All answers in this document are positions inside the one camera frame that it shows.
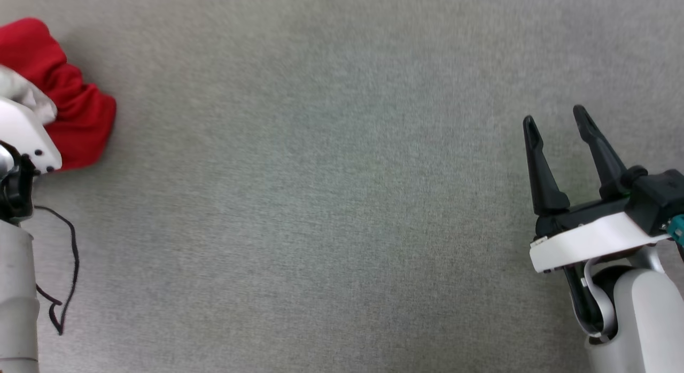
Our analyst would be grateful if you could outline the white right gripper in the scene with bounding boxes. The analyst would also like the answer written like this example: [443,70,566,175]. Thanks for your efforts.
[523,105,673,274]

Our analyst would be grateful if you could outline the grey fabric sofa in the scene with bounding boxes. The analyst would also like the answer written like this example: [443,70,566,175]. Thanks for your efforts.
[0,0,684,373]

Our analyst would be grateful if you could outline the teal right camera connector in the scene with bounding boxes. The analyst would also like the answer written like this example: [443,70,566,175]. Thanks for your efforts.
[665,215,684,248]

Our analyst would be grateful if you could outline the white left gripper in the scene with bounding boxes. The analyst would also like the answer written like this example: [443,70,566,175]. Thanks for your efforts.
[0,98,63,174]

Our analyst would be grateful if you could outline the red and white basketball jersey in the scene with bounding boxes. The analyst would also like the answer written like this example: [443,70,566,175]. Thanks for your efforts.
[0,18,117,172]

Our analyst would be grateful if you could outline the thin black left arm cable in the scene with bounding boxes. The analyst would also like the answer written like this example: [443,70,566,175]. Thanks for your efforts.
[34,205,81,336]

